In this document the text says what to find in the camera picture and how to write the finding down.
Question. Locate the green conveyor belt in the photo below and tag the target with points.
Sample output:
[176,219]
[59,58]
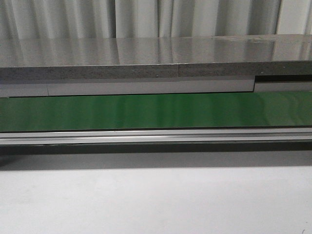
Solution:
[158,111]

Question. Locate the white pleated curtain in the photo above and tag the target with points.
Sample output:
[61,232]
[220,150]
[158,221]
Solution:
[54,19]

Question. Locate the grey conveyor rear rail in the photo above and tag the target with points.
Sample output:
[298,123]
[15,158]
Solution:
[130,86]

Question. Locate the aluminium conveyor front rail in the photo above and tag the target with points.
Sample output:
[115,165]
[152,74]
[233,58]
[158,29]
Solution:
[157,136]

